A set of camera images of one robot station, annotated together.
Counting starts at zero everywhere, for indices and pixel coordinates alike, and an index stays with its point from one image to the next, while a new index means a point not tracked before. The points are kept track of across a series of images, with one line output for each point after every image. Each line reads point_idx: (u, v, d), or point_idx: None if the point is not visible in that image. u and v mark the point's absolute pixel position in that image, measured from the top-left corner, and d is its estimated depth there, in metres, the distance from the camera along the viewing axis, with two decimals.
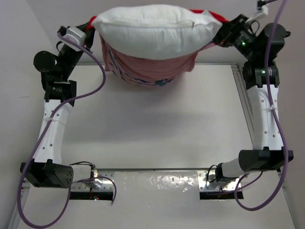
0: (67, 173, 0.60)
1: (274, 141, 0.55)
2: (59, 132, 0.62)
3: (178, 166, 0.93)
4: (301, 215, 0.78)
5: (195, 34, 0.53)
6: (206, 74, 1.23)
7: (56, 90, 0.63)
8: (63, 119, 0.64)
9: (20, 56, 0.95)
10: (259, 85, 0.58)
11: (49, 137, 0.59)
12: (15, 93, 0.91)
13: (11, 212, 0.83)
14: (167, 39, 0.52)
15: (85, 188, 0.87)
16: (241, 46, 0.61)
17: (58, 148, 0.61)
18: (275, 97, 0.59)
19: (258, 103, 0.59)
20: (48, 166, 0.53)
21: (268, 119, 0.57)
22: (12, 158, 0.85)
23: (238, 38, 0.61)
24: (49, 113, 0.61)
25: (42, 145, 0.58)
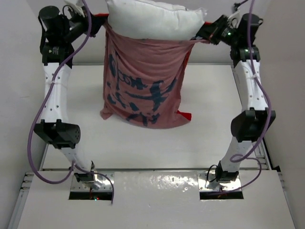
0: (76, 131, 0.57)
1: (259, 103, 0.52)
2: (63, 94, 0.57)
3: (178, 166, 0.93)
4: (300, 214, 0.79)
5: (188, 16, 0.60)
6: (206, 74, 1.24)
7: (52, 53, 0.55)
8: (64, 81, 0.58)
9: (20, 56, 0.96)
10: (242, 59, 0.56)
11: (55, 98, 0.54)
12: (15, 93, 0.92)
13: (11, 211, 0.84)
14: (166, 17, 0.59)
15: (85, 188, 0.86)
16: (227, 36, 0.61)
17: (65, 108, 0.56)
18: (258, 68, 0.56)
19: (242, 75, 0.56)
20: (58, 124, 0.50)
21: (251, 86, 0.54)
22: (12, 158, 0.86)
23: (223, 31, 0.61)
24: (50, 76, 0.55)
25: (48, 107, 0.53)
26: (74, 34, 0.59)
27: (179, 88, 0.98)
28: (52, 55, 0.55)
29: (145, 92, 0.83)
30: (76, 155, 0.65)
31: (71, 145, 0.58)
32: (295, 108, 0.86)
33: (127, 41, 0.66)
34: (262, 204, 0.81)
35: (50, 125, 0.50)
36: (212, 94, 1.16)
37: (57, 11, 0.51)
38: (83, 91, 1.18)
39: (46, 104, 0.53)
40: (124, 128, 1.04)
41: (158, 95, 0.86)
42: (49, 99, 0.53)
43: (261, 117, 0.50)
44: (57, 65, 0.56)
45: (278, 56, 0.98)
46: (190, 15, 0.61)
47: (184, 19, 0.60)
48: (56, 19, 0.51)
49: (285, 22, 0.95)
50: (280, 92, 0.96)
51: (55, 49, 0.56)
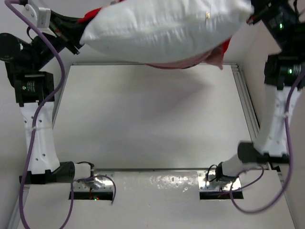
0: (66, 168, 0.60)
1: (278, 148, 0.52)
2: (48, 137, 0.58)
3: (178, 166, 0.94)
4: (300, 214, 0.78)
5: (211, 32, 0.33)
6: (206, 74, 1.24)
7: (27, 90, 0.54)
8: (47, 121, 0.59)
9: None
10: (279, 87, 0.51)
11: (40, 147, 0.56)
12: (15, 93, 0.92)
13: (11, 212, 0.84)
14: (173, 44, 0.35)
15: (85, 188, 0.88)
16: (279, 29, 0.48)
17: (52, 151, 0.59)
18: (291, 102, 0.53)
19: (270, 106, 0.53)
20: (48, 177, 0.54)
21: (277, 126, 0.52)
22: (13, 158, 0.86)
23: (275, 17, 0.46)
24: (30, 121, 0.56)
25: (34, 157, 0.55)
26: (45, 56, 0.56)
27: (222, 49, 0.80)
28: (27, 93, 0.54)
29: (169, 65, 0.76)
30: (73, 179, 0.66)
31: (67, 181, 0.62)
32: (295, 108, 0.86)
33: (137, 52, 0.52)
34: (262, 204, 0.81)
35: (39, 176, 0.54)
36: (212, 94, 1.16)
37: (15, 46, 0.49)
38: (83, 91, 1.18)
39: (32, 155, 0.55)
40: (125, 129, 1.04)
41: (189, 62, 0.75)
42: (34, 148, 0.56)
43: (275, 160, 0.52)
44: (36, 105, 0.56)
45: None
46: (219, 17, 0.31)
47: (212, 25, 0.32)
48: (16, 53, 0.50)
49: None
50: None
51: (30, 85, 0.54)
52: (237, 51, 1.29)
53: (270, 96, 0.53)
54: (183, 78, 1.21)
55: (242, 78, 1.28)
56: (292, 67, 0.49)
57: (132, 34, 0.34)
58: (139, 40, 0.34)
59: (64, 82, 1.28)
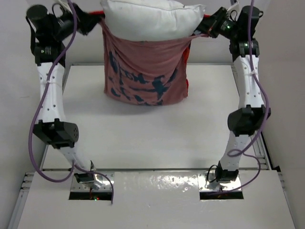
0: (74, 129, 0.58)
1: (256, 100, 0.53)
2: (59, 94, 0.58)
3: (177, 166, 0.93)
4: (300, 214, 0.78)
5: (186, 15, 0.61)
6: (206, 74, 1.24)
7: (46, 53, 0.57)
8: (59, 81, 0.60)
9: (20, 56, 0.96)
10: (241, 54, 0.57)
11: (51, 98, 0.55)
12: (15, 93, 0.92)
13: (11, 212, 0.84)
14: (164, 19, 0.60)
15: (85, 188, 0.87)
16: (227, 30, 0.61)
17: (61, 106, 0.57)
18: (256, 64, 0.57)
19: (240, 70, 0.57)
20: (56, 123, 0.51)
21: (249, 82, 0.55)
22: (12, 158, 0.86)
23: (223, 23, 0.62)
24: (45, 77, 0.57)
25: (45, 107, 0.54)
26: (63, 31, 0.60)
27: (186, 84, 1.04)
28: (46, 55, 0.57)
29: (147, 87, 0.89)
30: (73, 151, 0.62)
31: (70, 141, 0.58)
32: (294, 109, 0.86)
33: (127, 46, 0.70)
34: (262, 204, 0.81)
35: (48, 123, 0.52)
36: (211, 94, 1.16)
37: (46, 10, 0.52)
38: (83, 91, 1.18)
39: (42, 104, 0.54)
40: (125, 129, 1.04)
41: (160, 87, 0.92)
42: (46, 98, 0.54)
43: (258, 113, 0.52)
44: (52, 63, 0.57)
45: (278, 56, 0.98)
46: (189, 14, 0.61)
47: (182, 19, 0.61)
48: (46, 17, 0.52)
49: (283, 22, 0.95)
50: (280, 92, 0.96)
51: (48, 49, 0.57)
52: None
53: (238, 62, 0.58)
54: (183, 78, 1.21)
55: None
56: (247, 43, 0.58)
57: (140, 4, 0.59)
58: (145, 8, 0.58)
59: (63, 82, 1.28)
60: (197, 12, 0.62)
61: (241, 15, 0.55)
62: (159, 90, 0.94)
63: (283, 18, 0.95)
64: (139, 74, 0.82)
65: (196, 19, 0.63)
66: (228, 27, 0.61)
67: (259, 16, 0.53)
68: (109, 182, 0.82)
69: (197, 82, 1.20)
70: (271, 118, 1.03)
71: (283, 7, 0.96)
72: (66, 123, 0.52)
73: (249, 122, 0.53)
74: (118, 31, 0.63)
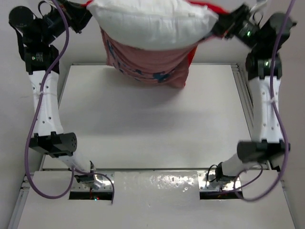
0: (72, 139, 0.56)
1: (273, 133, 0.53)
2: (54, 103, 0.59)
3: (177, 166, 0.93)
4: (300, 214, 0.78)
5: (190, 26, 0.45)
6: (206, 74, 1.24)
7: (37, 59, 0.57)
8: (54, 88, 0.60)
9: (20, 56, 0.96)
10: (260, 76, 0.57)
11: (46, 110, 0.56)
12: (15, 93, 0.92)
13: (11, 212, 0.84)
14: (162, 31, 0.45)
15: (85, 188, 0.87)
16: (246, 36, 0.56)
17: (56, 116, 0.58)
18: (277, 89, 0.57)
19: (259, 96, 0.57)
20: (54, 138, 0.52)
21: (268, 111, 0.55)
22: (12, 158, 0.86)
23: (242, 28, 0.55)
24: (38, 87, 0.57)
25: (41, 119, 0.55)
26: (53, 32, 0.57)
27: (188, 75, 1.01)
28: (37, 61, 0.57)
29: (147, 77, 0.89)
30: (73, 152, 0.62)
31: (70, 152, 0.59)
32: (294, 109, 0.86)
33: (125, 47, 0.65)
34: (261, 204, 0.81)
35: (45, 138, 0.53)
36: (211, 94, 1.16)
37: (31, 15, 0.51)
38: (83, 90, 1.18)
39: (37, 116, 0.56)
40: (125, 128, 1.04)
41: (160, 77, 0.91)
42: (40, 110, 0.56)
43: (272, 148, 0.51)
44: (44, 72, 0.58)
45: None
46: (194, 25, 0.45)
47: (185, 31, 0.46)
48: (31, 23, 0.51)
49: None
50: (280, 92, 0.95)
51: (38, 56, 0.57)
52: (237, 51, 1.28)
53: (255, 85, 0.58)
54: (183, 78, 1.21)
55: (243, 77, 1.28)
56: (268, 60, 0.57)
57: (133, 11, 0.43)
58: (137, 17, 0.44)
59: (64, 81, 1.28)
60: (205, 23, 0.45)
61: (269, 27, 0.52)
62: (160, 78, 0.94)
63: None
64: (138, 69, 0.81)
65: (202, 31, 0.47)
66: (248, 33, 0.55)
67: (289, 33, 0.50)
68: (109, 182, 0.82)
69: (197, 82, 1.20)
70: None
71: None
72: (63, 138, 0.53)
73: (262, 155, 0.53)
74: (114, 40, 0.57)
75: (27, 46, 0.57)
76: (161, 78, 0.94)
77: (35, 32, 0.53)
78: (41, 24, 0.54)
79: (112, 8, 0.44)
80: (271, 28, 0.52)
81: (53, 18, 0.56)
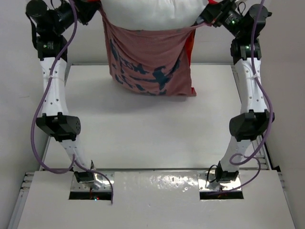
0: (76, 122, 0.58)
1: (259, 105, 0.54)
2: (62, 88, 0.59)
3: (177, 166, 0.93)
4: (300, 214, 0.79)
5: (188, 2, 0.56)
6: (206, 74, 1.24)
7: (48, 48, 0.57)
8: (61, 74, 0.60)
9: (20, 57, 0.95)
10: (243, 57, 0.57)
11: (55, 93, 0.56)
12: (15, 93, 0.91)
13: (11, 212, 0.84)
14: (162, 6, 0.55)
15: (85, 188, 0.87)
16: (231, 25, 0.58)
17: (64, 101, 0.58)
18: (258, 67, 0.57)
19: (242, 74, 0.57)
20: (59, 117, 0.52)
21: (252, 87, 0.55)
22: (12, 158, 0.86)
23: (227, 18, 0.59)
24: (48, 71, 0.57)
25: (48, 101, 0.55)
26: (64, 25, 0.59)
27: (188, 78, 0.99)
28: (48, 49, 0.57)
29: (149, 76, 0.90)
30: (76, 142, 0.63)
31: (74, 134, 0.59)
32: (295, 110, 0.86)
33: (124, 36, 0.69)
34: (261, 204, 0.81)
35: (51, 118, 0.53)
36: (211, 94, 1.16)
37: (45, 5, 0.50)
38: (83, 90, 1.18)
39: (45, 98, 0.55)
40: (124, 128, 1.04)
41: (162, 75, 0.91)
42: (49, 93, 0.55)
43: (260, 118, 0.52)
44: (54, 59, 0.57)
45: (278, 56, 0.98)
46: (189, 1, 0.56)
47: (182, 7, 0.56)
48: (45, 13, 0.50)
49: (284, 21, 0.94)
50: (281, 92, 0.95)
51: (49, 44, 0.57)
52: None
53: (239, 65, 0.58)
54: None
55: None
56: (248, 45, 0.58)
57: None
58: None
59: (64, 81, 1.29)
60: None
61: (249, 17, 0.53)
62: (161, 79, 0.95)
63: (284, 18, 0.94)
64: (139, 64, 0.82)
65: (198, 7, 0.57)
66: (232, 22, 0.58)
67: (264, 22, 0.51)
68: (109, 182, 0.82)
69: (197, 82, 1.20)
70: None
71: (284, 7, 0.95)
72: (68, 118, 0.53)
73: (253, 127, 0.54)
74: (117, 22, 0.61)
75: (39, 35, 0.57)
76: (163, 78, 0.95)
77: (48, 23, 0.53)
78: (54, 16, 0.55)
79: None
80: (250, 18, 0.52)
81: (63, 11, 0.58)
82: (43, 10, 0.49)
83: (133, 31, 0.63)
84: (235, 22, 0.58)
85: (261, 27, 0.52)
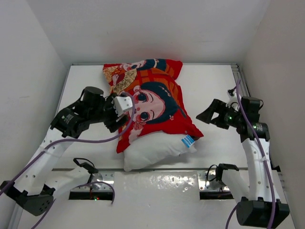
0: (42, 203, 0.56)
1: (268, 193, 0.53)
2: (48, 165, 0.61)
3: (177, 165, 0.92)
4: (300, 215, 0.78)
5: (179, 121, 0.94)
6: (205, 75, 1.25)
7: (65, 120, 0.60)
8: (58, 153, 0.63)
9: (18, 58, 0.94)
10: (250, 136, 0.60)
11: (35, 168, 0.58)
12: (15, 95, 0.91)
13: (11, 212, 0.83)
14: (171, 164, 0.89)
15: (85, 188, 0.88)
16: (229, 120, 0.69)
17: (41, 182, 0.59)
18: (266, 149, 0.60)
19: (250, 154, 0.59)
20: (22, 197, 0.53)
21: (260, 170, 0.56)
22: (12, 160, 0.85)
23: (225, 116, 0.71)
24: (47, 142, 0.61)
25: (26, 173, 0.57)
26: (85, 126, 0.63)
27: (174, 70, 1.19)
28: (64, 122, 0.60)
29: None
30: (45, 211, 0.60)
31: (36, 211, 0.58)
32: (295, 111, 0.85)
33: (152, 129, 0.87)
34: None
35: (16, 191, 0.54)
36: (210, 95, 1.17)
37: (94, 97, 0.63)
38: (83, 91, 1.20)
39: (26, 171, 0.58)
40: None
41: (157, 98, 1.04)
42: (33, 165, 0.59)
43: (269, 208, 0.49)
44: (60, 133, 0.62)
45: (278, 57, 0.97)
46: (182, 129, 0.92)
47: None
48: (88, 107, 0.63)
49: (285, 22, 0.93)
50: (282, 93, 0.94)
51: (69, 117, 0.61)
52: (236, 52, 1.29)
53: (247, 144, 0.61)
54: (182, 80, 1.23)
55: (242, 78, 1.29)
56: (256, 124, 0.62)
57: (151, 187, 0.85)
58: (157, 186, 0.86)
59: (64, 82, 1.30)
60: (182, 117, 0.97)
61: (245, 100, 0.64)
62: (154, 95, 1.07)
63: (285, 19, 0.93)
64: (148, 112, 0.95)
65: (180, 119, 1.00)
66: (230, 118, 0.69)
67: (259, 101, 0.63)
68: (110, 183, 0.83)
69: (196, 84, 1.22)
70: (270, 119, 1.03)
71: (283, 7, 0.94)
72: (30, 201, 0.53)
73: (264, 221, 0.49)
74: (146, 150, 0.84)
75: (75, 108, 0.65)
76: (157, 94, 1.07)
77: (84, 110, 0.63)
78: (89, 110, 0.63)
79: (134, 182, 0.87)
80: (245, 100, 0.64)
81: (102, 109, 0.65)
82: (89, 105, 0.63)
83: (158, 129, 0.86)
84: (231, 116, 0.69)
85: (258, 107, 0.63)
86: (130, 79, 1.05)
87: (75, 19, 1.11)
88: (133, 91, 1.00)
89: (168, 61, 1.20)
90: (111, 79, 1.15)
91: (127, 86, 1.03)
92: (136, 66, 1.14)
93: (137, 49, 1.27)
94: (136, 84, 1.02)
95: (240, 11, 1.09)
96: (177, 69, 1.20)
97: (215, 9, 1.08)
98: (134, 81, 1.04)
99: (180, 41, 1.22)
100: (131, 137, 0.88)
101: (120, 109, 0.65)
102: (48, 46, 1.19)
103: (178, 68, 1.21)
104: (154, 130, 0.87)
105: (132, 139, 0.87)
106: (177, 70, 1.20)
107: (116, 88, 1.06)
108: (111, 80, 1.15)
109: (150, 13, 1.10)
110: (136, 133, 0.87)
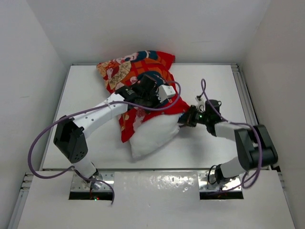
0: (81, 150, 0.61)
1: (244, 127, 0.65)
2: (104, 118, 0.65)
3: (178, 165, 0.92)
4: (300, 216, 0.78)
5: None
6: (205, 75, 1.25)
7: (127, 92, 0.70)
8: (115, 112, 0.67)
9: (19, 58, 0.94)
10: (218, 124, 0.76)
11: (95, 115, 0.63)
12: (15, 95, 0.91)
13: (11, 212, 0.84)
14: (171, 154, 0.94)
15: (85, 188, 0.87)
16: (200, 118, 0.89)
17: (91, 129, 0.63)
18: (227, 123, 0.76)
19: (222, 128, 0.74)
20: (76, 131, 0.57)
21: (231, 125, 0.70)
22: (12, 160, 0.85)
23: (196, 115, 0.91)
24: (110, 100, 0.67)
25: (87, 116, 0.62)
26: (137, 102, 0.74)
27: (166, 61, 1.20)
28: (127, 93, 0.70)
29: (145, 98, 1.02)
30: (73, 162, 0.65)
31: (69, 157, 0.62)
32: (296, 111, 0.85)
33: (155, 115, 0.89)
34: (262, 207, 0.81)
35: (75, 125, 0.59)
36: (210, 95, 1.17)
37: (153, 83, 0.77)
38: (83, 91, 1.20)
39: (87, 113, 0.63)
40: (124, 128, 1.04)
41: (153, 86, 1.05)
42: (93, 112, 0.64)
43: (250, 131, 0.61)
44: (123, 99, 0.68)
45: (278, 57, 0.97)
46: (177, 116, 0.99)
47: None
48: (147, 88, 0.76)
49: (285, 23, 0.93)
50: (282, 94, 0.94)
51: (131, 91, 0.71)
52: (236, 52, 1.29)
53: (218, 126, 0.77)
54: (182, 79, 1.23)
55: (242, 78, 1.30)
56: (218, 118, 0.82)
57: (151, 187, 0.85)
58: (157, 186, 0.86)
59: (64, 82, 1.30)
60: None
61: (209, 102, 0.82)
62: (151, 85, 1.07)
63: (285, 19, 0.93)
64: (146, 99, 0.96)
65: None
66: (200, 117, 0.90)
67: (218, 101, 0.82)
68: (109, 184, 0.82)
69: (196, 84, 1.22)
70: (271, 118, 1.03)
71: (283, 7, 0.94)
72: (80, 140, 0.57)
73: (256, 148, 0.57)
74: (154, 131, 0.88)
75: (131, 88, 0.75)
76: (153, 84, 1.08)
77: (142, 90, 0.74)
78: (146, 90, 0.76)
79: (133, 182, 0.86)
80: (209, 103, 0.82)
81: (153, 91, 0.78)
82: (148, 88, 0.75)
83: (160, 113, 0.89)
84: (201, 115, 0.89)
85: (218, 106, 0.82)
86: (126, 70, 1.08)
87: (75, 19, 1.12)
88: (130, 82, 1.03)
89: (158, 53, 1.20)
90: (106, 74, 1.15)
91: (122, 78, 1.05)
92: (129, 58, 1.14)
93: (138, 49, 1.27)
94: (131, 74, 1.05)
95: (240, 12, 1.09)
96: (167, 60, 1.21)
97: (215, 9, 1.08)
98: (129, 71, 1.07)
99: (180, 41, 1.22)
100: (136, 125, 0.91)
101: (166, 94, 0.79)
102: (48, 46, 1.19)
103: (170, 59, 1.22)
104: (156, 115, 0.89)
105: (137, 126, 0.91)
106: (168, 60, 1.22)
107: (112, 81, 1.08)
108: (105, 74, 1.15)
109: (150, 13, 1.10)
110: (140, 120, 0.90)
